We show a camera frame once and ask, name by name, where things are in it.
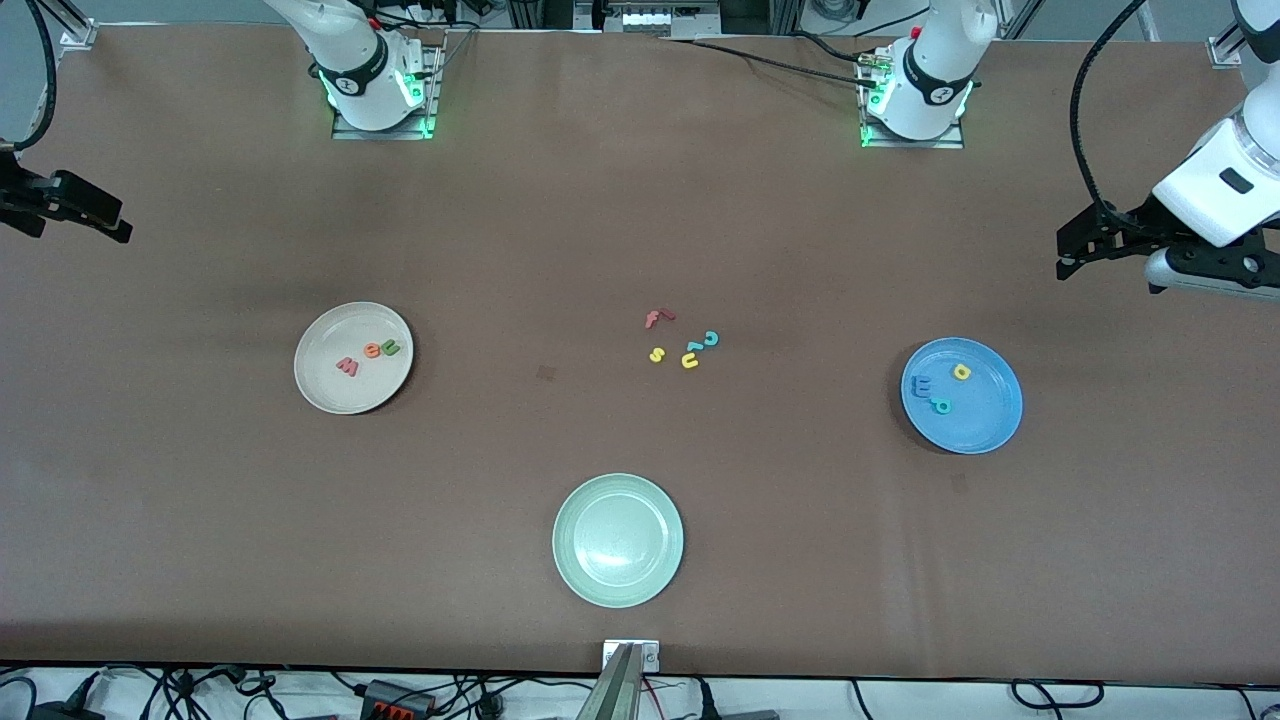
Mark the white power strip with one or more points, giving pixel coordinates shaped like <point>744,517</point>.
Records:
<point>660,20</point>

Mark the black power adapter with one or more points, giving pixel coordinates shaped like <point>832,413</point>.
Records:
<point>65,712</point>

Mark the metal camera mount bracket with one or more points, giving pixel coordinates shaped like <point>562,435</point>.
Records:
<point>648,655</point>

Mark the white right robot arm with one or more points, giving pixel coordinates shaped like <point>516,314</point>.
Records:
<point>350,60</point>

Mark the black plug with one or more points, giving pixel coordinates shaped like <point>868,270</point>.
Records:
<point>705,700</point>

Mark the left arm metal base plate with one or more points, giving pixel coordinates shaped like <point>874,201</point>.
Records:
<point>910,143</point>

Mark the pink foam letter w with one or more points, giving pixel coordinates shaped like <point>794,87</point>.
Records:
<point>347,366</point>

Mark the beige brown plate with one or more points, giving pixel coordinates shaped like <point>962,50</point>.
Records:
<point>353,385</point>

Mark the aluminium extrusion pole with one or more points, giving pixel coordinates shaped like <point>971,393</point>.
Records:
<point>612,690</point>

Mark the red foam letter f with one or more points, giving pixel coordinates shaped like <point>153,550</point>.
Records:
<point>655,319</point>

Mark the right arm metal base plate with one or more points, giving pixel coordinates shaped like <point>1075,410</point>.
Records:
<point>380,133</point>

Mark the dark blue foam letter E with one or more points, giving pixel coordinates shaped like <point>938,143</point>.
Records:
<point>921,387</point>

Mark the blue plate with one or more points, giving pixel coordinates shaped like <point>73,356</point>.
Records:
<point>975,410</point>

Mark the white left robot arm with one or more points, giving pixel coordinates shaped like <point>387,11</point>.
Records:
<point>930,80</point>

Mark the black power strip red switches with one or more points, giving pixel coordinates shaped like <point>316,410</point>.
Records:
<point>400,700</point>

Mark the aluminium table corner bracket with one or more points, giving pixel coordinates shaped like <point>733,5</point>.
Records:
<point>78,35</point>
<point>1225,50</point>

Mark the pale green plate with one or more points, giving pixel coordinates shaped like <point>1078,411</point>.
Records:
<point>618,540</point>

